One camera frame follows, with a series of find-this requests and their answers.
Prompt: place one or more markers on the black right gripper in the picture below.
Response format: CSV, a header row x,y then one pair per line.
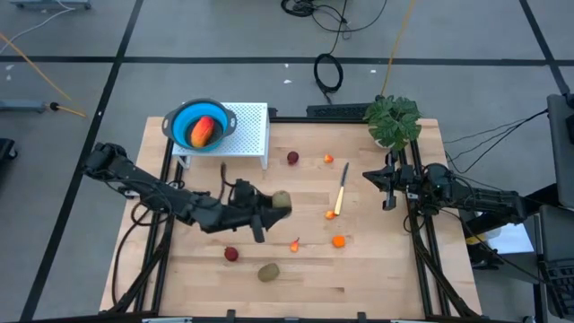
x,y
403,181

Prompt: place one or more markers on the white paper sheet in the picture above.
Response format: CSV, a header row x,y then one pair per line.
x,y
507,240

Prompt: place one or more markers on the grey computer monitor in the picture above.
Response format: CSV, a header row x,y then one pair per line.
x,y
560,148

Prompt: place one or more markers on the black floor object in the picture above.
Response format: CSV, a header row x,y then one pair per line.
x,y
5,150

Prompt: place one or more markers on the grey stand foot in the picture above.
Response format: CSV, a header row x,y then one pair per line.
x,y
49,5
22,106

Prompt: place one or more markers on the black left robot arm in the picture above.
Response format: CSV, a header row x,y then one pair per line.
x,y
148,186

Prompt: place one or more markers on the blue collapsible bowl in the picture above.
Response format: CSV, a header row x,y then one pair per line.
x,y
179,121

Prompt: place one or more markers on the black laptop computer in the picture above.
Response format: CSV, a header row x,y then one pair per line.
x,y
558,233

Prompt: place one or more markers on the red yellow toy mango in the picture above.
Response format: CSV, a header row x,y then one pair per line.
x,y
202,131

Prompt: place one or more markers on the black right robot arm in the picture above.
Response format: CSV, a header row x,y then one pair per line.
x,y
484,199

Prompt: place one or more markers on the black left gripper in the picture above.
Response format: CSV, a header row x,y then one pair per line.
x,y
246,211

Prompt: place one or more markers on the black power strip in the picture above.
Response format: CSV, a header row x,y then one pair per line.
x,y
336,110

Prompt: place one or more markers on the small orange fruit piece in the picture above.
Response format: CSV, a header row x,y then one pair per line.
x,y
328,159

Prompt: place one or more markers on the black table clamp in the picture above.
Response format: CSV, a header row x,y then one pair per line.
x,y
231,315
361,316

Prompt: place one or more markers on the orange toy fruit chunk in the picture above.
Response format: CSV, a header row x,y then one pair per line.
x,y
338,241

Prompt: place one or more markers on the brown toy kiwi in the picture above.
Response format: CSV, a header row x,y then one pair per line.
x,y
268,272
281,199

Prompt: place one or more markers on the dark red toy plum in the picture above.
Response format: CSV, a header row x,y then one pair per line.
x,y
231,254
293,158

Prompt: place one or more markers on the orange yellow fruit wedge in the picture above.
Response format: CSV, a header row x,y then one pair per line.
x,y
330,215

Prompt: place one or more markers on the white perforated metal shelf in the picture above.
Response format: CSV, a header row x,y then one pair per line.
x,y
251,130

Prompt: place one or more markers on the green potted plant, white pot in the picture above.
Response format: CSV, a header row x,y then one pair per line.
x,y
394,121

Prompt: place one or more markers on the yellow orange fruit cube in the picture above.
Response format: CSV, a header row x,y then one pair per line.
x,y
294,246

